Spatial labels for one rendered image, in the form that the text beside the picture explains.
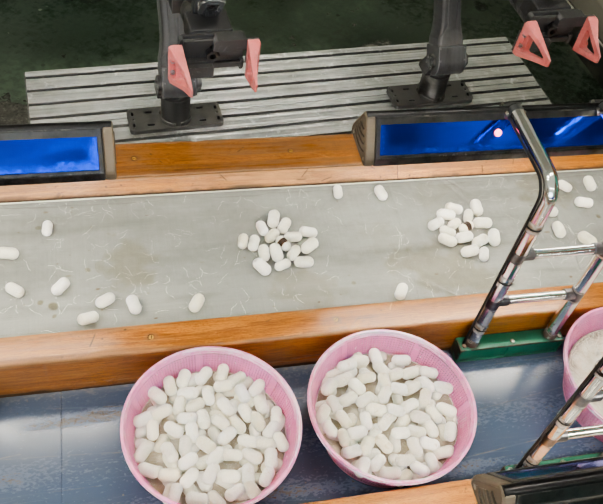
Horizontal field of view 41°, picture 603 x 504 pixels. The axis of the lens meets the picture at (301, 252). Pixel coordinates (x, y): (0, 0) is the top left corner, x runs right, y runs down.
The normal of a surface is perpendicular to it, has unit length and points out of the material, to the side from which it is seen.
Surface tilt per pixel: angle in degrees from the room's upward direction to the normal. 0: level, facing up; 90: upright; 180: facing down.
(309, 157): 0
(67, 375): 90
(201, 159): 0
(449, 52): 60
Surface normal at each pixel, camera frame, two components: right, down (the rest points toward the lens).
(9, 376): 0.19, 0.77
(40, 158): 0.23, 0.32
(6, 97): 0.12, -0.62
